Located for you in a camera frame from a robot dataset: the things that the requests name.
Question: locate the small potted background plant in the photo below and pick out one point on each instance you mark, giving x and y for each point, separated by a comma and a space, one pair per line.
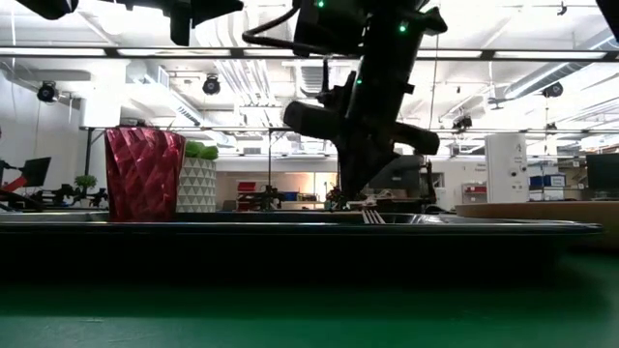
85, 182

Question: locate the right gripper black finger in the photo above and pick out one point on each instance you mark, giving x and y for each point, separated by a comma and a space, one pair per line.
377, 162
350, 169

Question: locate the white pot with succulent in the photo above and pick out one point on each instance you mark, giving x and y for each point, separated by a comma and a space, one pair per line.
196, 186

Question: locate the wooden plate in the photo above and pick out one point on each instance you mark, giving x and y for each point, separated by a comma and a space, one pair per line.
532, 211

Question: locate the black ceiling spotlight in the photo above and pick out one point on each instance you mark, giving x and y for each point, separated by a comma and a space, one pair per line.
211, 85
552, 90
462, 122
47, 92

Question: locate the white pillar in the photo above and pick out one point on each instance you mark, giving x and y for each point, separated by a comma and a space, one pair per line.
507, 169

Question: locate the metal fork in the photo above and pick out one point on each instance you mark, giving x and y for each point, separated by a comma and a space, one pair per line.
373, 216

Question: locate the black desk monitor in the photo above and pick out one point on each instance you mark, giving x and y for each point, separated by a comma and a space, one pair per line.
603, 171

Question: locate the tilted black monitor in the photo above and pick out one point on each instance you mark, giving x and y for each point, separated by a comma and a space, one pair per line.
36, 171

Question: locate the black plastic tray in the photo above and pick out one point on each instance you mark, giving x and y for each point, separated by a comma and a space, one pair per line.
290, 251

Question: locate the blue storage bins rack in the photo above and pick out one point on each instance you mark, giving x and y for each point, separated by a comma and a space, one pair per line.
549, 181

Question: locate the shelf with red bins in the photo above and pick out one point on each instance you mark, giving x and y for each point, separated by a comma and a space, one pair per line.
474, 191

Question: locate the red faceted cup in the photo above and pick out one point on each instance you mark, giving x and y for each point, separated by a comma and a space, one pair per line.
145, 174

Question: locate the overhead light bar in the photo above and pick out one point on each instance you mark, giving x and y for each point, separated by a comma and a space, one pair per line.
145, 52

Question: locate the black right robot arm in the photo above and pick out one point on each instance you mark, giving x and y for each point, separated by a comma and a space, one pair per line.
387, 48

